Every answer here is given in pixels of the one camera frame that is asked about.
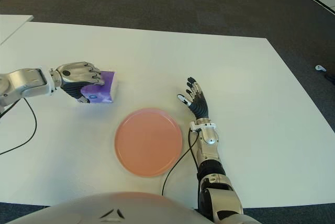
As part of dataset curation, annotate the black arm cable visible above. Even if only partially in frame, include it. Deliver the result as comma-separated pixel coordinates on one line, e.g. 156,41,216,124
0,97,37,156
162,128,202,196

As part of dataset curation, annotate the pink round plate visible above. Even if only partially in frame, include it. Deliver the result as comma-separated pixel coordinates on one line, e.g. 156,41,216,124
114,107,183,177

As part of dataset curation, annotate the purple tissue pack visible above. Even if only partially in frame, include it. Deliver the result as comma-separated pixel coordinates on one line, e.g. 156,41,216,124
80,70,119,104

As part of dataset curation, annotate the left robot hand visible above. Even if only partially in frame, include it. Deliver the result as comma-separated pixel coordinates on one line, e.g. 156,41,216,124
49,61,105,104

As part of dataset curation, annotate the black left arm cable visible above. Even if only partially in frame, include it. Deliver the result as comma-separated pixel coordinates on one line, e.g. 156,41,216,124
0,97,37,156

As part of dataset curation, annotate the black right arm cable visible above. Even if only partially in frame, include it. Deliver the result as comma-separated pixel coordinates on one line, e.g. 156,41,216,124
162,128,202,196

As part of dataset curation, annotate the grey robot torso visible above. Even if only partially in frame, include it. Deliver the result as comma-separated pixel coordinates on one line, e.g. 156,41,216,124
10,192,213,224

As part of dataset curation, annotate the white side table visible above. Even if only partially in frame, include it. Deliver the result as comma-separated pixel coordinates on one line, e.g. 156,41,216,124
0,14,34,46

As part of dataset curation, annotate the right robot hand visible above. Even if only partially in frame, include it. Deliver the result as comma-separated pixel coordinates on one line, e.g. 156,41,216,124
176,76,210,120

